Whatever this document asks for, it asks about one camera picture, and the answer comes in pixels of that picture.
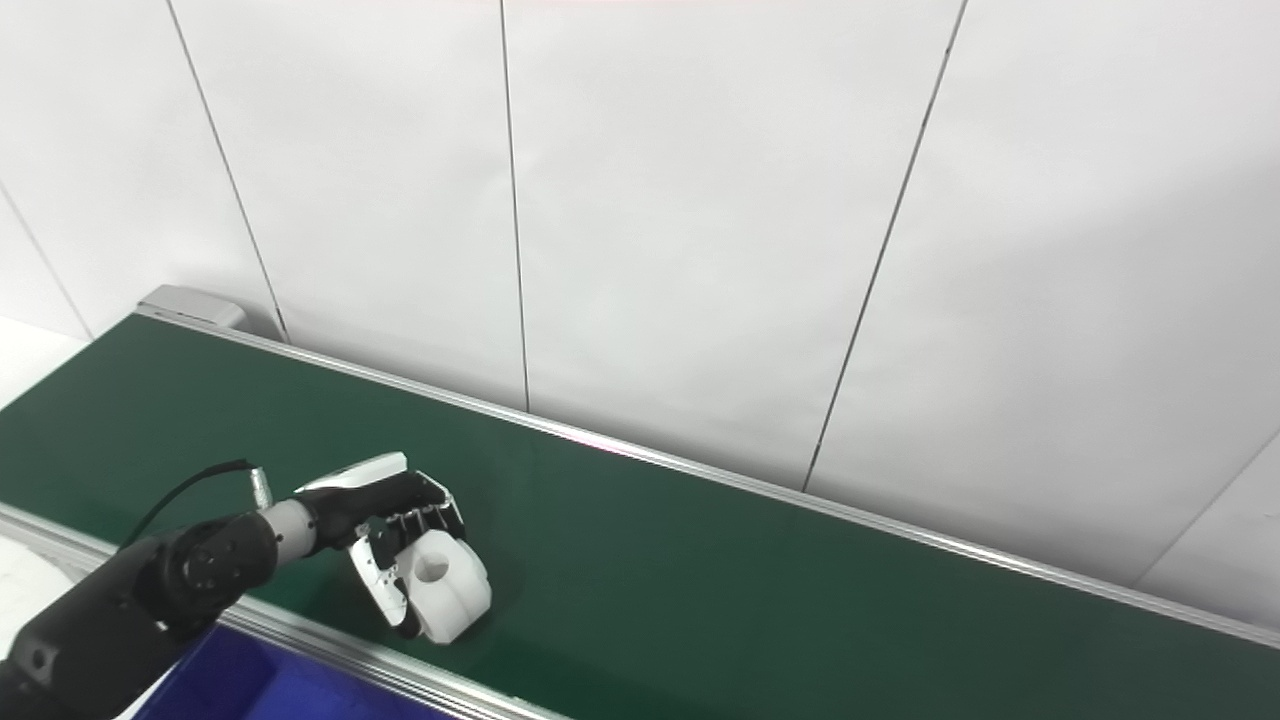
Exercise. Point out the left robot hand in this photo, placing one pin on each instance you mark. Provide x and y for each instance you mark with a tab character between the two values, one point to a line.
365	498

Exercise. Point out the white hexagonal part with hole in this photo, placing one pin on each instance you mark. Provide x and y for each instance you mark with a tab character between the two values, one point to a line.
450	590

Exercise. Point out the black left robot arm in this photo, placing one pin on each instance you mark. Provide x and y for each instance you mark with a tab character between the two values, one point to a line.
110	610

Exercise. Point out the blue plastic bin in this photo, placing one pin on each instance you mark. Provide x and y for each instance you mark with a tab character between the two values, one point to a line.
250	685

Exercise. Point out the grey conveyor end housing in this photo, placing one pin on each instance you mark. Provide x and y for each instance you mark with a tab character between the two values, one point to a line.
195	303

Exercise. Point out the green conveyor belt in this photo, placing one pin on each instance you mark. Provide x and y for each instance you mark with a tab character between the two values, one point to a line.
750	600

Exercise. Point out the aluminium conveyor side rail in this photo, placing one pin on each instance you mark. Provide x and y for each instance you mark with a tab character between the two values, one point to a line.
330	652
800	500

